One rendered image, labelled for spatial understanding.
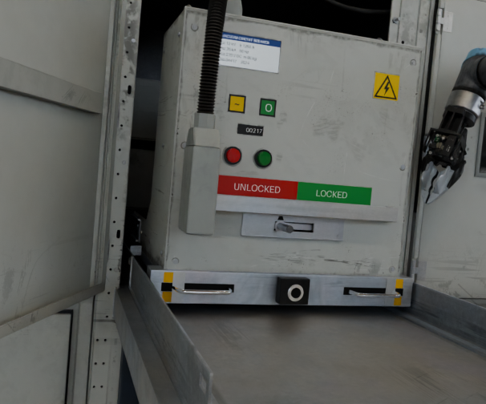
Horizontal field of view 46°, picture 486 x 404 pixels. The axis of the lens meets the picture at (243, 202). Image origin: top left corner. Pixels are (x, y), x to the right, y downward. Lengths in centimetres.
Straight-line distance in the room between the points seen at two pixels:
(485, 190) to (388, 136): 44
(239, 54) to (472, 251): 80
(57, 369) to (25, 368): 6
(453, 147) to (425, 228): 24
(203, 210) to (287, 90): 30
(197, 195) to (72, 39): 37
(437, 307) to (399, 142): 33
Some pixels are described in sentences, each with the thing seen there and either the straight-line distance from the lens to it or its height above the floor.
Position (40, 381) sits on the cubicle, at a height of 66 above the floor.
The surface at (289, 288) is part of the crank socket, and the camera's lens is 108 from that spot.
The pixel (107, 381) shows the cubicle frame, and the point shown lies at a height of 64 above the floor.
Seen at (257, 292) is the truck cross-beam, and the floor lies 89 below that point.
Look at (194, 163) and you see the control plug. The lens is 92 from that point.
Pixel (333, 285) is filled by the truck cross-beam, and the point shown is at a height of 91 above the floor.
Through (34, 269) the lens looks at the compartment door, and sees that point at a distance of 103.
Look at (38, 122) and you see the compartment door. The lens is 99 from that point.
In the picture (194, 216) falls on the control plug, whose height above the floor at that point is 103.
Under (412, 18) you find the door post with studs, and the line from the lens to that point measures 148.
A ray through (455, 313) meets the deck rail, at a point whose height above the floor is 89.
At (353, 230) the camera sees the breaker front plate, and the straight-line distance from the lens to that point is 116.
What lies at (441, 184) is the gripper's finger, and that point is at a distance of 132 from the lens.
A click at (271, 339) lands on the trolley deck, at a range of 95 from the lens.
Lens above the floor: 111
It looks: 3 degrees down
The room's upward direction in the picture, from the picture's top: 5 degrees clockwise
